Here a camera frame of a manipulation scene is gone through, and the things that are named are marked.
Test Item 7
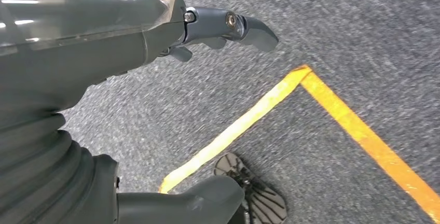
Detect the black robot foot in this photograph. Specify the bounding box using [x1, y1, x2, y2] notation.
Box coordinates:
[213, 152, 287, 224]

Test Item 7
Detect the yellow floor tape square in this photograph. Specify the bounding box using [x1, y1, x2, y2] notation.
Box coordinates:
[158, 65, 440, 223]

